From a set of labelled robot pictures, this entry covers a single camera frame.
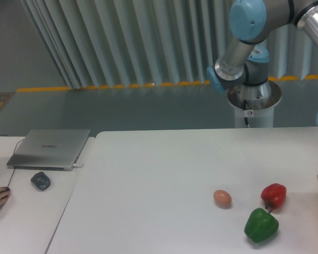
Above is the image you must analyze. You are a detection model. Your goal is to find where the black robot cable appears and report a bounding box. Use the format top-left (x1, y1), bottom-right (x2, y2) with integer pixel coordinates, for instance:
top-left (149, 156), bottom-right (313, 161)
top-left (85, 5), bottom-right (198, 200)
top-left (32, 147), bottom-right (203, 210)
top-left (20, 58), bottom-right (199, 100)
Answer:
top-left (242, 99), bottom-right (250, 129)

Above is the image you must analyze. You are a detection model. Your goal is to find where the white corrugated curtain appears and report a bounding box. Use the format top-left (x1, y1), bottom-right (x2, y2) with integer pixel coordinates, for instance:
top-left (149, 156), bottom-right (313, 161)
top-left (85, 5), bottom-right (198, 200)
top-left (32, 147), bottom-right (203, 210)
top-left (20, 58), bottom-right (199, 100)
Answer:
top-left (20, 0), bottom-right (318, 89)

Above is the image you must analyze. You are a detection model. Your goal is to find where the silver closed laptop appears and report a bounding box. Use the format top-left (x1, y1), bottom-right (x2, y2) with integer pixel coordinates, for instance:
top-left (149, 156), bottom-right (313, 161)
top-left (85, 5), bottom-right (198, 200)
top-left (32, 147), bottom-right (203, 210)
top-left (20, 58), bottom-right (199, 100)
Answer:
top-left (6, 129), bottom-right (90, 170)

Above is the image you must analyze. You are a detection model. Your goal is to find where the brown egg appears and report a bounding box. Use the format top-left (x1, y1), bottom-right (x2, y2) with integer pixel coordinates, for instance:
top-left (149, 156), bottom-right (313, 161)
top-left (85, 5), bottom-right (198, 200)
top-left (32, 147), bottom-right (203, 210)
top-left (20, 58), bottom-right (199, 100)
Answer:
top-left (214, 189), bottom-right (232, 207)

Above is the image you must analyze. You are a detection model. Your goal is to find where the black mouse cable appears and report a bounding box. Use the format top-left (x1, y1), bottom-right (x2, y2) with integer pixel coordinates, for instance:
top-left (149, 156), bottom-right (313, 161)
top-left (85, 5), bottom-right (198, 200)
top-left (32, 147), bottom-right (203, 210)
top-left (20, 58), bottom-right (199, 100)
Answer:
top-left (0, 134), bottom-right (27, 189)

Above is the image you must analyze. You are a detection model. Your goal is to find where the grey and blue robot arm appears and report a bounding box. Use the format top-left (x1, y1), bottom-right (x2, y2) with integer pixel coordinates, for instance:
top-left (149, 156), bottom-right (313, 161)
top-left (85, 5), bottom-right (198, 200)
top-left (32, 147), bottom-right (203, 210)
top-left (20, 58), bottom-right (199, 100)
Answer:
top-left (206, 1), bottom-right (318, 128)

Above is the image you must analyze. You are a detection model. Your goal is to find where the white laptop charger plug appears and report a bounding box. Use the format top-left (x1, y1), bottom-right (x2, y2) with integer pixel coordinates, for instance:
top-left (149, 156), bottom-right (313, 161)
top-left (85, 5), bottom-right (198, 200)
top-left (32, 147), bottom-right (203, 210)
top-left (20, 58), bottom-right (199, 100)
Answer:
top-left (73, 164), bottom-right (84, 168)

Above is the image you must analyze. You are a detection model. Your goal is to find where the red bell pepper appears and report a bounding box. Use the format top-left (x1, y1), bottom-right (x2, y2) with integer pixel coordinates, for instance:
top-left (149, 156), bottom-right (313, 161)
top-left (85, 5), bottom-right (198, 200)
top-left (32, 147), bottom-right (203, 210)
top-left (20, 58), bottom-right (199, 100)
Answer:
top-left (260, 183), bottom-right (287, 210)

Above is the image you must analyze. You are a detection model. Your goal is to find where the green bell pepper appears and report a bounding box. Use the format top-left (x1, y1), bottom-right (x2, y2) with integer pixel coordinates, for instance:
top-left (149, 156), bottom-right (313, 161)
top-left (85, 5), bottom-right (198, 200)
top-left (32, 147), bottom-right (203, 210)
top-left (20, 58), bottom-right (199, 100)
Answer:
top-left (244, 208), bottom-right (279, 243)

